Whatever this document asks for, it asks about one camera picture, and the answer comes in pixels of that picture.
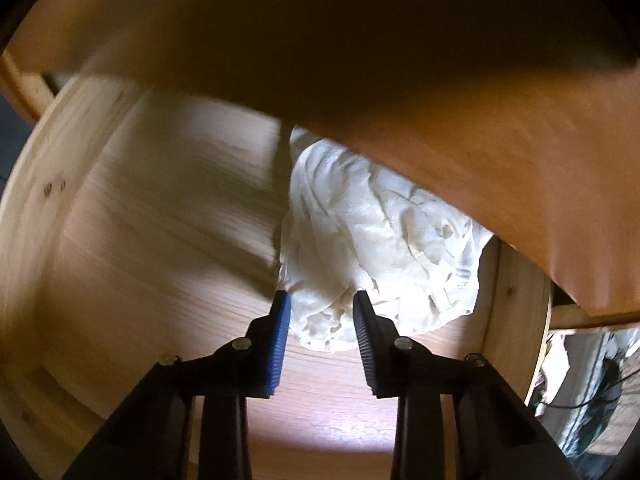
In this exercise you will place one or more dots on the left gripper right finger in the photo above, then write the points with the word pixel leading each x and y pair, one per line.
pixel 497 436

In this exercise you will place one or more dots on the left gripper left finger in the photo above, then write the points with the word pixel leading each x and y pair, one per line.
pixel 148 435

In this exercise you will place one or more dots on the cream white garment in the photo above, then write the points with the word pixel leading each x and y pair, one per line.
pixel 353 224

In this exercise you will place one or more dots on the wooden lower drawer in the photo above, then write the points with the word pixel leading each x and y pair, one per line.
pixel 139 223

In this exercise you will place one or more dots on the wooden drawer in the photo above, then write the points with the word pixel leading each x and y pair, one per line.
pixel 139 223
pixel 522 113

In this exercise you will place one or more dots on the wooden upper drawer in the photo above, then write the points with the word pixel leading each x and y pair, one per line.
pixel 522 113

